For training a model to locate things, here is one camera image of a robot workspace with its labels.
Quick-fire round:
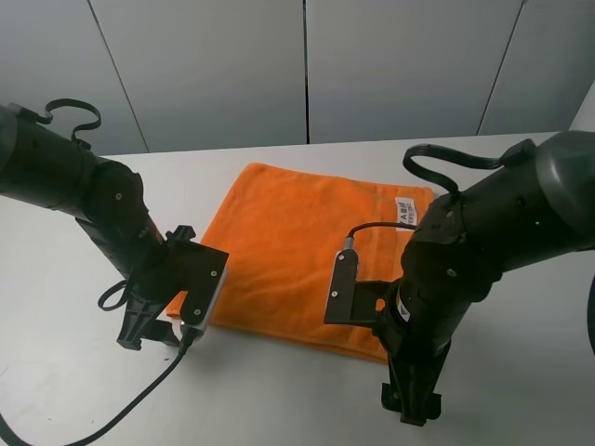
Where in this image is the orange towel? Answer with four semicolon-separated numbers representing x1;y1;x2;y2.
165;162;436;364

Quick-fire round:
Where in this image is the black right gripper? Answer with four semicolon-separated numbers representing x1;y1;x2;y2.
378;296;454;426

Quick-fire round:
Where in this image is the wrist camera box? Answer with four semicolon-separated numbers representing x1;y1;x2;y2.
324;236;391;329
179;243;229;335

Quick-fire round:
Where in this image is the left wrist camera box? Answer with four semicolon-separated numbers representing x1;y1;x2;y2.
179;243;229;335

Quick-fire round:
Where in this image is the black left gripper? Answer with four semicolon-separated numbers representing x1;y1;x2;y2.
116;225;195;349

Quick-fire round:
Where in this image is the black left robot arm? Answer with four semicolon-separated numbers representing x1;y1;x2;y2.
1;104;195;350

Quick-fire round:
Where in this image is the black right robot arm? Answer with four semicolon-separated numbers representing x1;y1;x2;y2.
382;131;594;426

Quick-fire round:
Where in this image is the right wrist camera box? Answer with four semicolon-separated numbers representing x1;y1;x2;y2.
324;236;391;329

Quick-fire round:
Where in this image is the white towel label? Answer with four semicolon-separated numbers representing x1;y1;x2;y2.
395;197;417;227

